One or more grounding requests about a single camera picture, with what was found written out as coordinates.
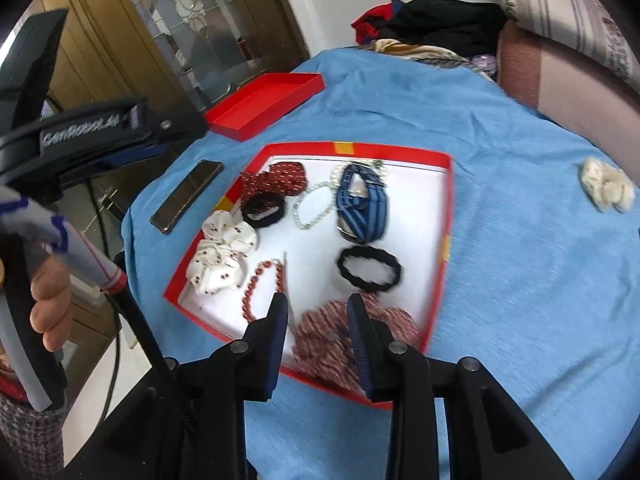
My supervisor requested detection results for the red white checked scrunchie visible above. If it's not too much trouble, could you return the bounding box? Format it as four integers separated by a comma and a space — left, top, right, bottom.
293, 290, 420, 396

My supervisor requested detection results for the red bead bracelet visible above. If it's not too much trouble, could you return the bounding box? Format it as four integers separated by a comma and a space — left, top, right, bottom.
240, 258, 286, 324

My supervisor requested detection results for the white dotted scrunchie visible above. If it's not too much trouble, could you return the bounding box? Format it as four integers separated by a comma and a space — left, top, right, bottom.
186, 210, 258, 296

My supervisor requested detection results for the black ruffled scrunchie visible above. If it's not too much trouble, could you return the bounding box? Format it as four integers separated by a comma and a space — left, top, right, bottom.
336, 245, 402, 294

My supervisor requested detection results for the small black hair tie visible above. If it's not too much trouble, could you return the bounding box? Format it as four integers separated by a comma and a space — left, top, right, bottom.
240, 190, 288, 230

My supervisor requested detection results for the blue striped headband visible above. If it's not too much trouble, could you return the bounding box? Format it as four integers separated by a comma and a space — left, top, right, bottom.
335, 162, 388, 245

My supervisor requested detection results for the dark red patterned scrunchie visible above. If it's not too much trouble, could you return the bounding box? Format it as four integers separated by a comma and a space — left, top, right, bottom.
240, 162, 308, 202

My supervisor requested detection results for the pearl bead bracelet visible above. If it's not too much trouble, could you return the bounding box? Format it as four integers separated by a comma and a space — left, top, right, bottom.
290, 182, 338, 232

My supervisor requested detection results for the red open jewelry box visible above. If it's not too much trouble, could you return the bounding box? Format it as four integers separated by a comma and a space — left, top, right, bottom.
164, 141, 454, 405

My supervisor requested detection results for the person's left hand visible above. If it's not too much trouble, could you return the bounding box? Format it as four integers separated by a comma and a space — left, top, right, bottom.
30, 256, 73, 352

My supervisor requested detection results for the black smartphone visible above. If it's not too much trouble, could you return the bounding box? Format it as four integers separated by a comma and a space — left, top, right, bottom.
150, 159, 224, 235

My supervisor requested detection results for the blue blanket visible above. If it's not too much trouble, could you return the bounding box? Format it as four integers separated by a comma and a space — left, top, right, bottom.
122, 48, 639, 479

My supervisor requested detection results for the wooden glass door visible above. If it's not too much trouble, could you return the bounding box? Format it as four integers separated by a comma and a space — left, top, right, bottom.
1, 0, 308, 117

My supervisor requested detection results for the red box lid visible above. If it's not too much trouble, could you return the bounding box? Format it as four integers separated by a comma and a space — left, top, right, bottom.
204, 73, 326, 142

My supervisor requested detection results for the cream scrunchie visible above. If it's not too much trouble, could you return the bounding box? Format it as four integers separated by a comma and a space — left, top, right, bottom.
579, 156, 636, 212

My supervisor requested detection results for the pink folded blanket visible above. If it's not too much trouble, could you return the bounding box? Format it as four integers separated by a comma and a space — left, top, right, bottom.
497, 21, 640, 182

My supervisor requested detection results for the pile of dark clothes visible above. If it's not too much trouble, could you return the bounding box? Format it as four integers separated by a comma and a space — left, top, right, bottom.
352, 0, 506, 66

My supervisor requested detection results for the striped pillow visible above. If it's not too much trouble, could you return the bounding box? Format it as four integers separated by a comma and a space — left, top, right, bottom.
501, 0, 639, 90

